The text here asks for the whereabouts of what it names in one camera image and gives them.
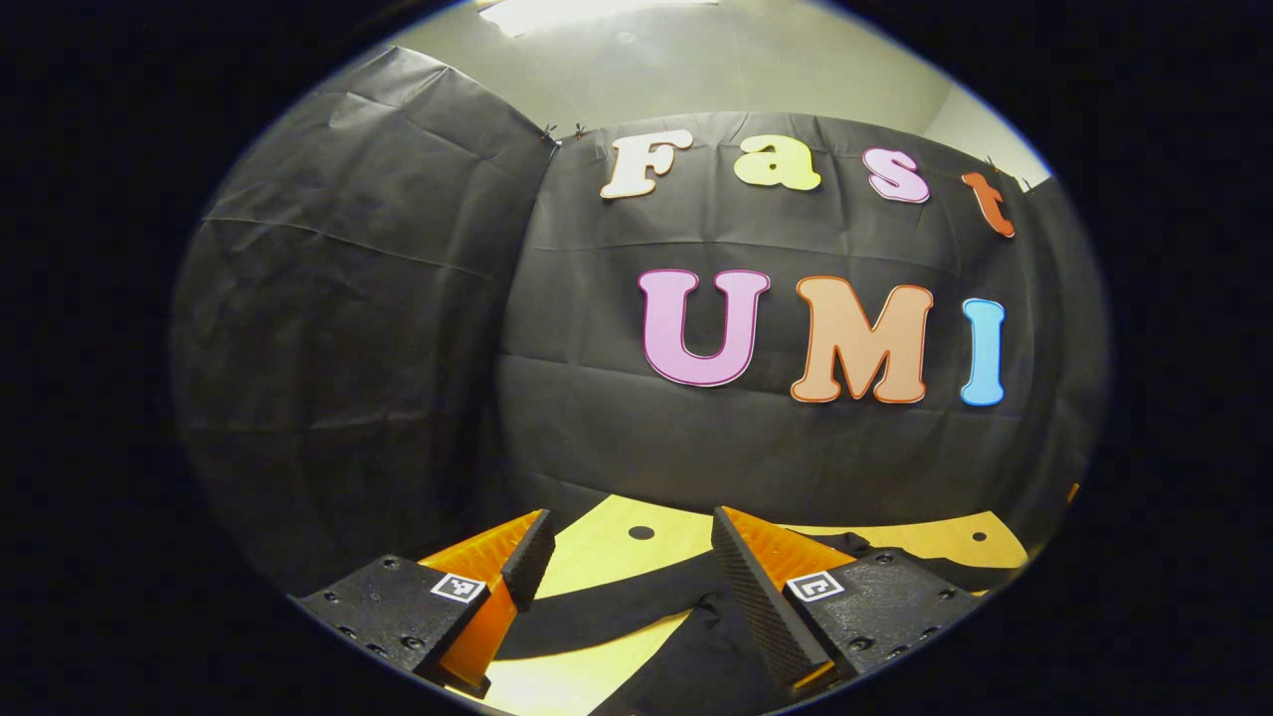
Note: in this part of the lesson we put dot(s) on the black shirt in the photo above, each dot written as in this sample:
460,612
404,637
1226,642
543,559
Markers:
617,609

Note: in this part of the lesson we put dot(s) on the black backdrop cloth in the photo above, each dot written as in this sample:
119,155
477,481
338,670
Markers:
617,447

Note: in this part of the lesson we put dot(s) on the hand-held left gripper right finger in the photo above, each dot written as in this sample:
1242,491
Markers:
756,597

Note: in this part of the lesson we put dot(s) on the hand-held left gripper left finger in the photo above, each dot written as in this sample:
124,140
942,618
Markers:
532,562

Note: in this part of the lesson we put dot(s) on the ceiling light panel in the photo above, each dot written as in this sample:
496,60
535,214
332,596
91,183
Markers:
597,12

